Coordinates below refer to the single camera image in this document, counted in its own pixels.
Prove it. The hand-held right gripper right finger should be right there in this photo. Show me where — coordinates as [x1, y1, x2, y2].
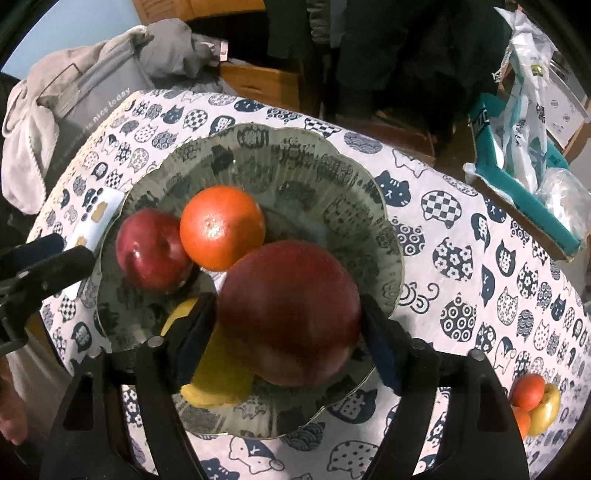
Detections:
[358, 295, 532, 480]

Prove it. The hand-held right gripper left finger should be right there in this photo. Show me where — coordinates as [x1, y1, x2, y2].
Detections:
[39, 292, 218, 480]

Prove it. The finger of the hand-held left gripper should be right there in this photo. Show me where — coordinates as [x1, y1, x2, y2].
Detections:
[0, 246, 96, 354]
[9, 233, 65, 261]

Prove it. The red apple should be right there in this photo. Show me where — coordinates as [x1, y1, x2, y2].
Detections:
[217, 240, 363, 387]
[115, 208, 195, 292]

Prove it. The large orange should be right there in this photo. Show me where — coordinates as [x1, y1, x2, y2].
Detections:
[179, 185, 267, 272]

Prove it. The small tangerine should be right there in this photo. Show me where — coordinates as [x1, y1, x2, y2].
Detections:
[512, 406, 532, 441]
[509, 373, 546, 409]

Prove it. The scalloped glass plate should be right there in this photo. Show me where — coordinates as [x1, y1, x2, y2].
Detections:
[96, 122, 404, 439]

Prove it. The person's left hand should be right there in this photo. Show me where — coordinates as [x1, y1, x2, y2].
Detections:
[0, 360, 29, 446]

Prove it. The white sticker sheet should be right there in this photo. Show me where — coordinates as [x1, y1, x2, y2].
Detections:
[62, 187, 125, 252]

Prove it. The cat print tablecloth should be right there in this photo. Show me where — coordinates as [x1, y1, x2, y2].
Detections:
[25, 88, 591, 480]

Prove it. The grey fabric bag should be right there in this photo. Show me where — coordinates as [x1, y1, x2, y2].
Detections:
[39, 60, 153, 185]

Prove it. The teal plastic basket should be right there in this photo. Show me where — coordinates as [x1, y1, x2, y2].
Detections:
[466, 92, 583, 261]

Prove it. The dark grey crumpled jacket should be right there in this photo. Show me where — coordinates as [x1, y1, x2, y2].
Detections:
[139, 18, 227, 88]

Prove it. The clear plastic bag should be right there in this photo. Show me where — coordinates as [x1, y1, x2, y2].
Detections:
[536, 167, 591, 241]

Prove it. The wooden drawer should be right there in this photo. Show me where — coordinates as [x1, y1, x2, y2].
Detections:
[219, 60, 305, 112]

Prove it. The white rice bag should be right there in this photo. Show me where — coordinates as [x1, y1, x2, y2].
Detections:
[494, 7, 571, 195]

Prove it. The black hanging coat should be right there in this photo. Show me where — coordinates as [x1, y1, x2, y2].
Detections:
[263, 0, 509, 134]

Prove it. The white patterned box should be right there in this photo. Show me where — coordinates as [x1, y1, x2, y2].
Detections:
[545, 60, 589, 153]

